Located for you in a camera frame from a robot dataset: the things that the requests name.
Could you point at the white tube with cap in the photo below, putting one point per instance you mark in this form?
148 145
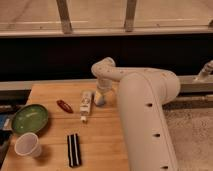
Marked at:
85 105

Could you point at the green bowl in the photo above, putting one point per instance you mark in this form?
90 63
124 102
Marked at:
30 118

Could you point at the black white striped block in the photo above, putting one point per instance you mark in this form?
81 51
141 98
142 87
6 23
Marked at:
74 154

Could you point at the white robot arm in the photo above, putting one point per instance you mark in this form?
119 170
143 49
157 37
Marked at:
141 94

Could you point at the red hair clip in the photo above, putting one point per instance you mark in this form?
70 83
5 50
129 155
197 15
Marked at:
64 106

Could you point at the white plastic cup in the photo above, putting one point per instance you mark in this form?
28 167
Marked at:
28 145

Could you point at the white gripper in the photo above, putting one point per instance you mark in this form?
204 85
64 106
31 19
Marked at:
104 86

